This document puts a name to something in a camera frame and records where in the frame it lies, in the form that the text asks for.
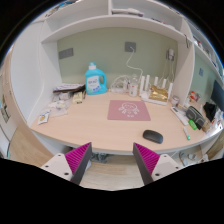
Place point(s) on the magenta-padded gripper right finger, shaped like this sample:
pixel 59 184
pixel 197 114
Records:
pixel 163 164

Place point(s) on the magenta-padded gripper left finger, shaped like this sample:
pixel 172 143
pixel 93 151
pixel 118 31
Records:
pixel 58 163

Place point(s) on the black computer mouse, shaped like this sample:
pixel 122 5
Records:
pixel 152 136

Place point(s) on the pink printed mouse pad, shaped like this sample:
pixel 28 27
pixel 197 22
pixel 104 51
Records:
pixel 128 110

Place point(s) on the small white snack packet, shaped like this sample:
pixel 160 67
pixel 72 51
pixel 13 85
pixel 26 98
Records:
pixel 43 118

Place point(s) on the white remote control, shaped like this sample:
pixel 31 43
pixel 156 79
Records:
pixel 179 115

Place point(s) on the clear plastic bags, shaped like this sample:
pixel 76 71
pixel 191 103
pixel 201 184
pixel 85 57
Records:
pixel 59 106

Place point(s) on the grey pencil case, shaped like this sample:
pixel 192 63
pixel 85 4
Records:
pixel 195 116

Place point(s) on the small silver can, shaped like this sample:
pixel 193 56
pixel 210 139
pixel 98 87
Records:
pixel 175 101

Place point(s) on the yellow small box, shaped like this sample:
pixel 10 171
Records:
pixel 77 97

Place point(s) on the gold foil bag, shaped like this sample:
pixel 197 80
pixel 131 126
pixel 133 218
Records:
pixel 158 94

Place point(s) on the white router with antennas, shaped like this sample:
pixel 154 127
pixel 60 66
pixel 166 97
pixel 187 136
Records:
pixel 143 96

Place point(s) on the black cloth bag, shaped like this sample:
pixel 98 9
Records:
pixel 210 110

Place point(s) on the stack of books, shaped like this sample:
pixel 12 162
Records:
pixel 68 87

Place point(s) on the blue detergent bottle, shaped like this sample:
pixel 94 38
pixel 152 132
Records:
pixel 93 83

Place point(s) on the black monitor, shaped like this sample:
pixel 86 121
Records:
pixel 218 96

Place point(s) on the white shelf unit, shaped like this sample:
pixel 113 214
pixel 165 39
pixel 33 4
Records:
pixel 100 23

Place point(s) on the white wall charger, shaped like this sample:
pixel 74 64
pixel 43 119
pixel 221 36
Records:
pixel 170 54

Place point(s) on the grey wall switch plate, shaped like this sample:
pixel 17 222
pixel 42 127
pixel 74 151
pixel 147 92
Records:
pixel 66 53

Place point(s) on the grey wall socket plate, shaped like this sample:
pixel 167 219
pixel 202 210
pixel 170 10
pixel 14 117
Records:
pixel 130 47

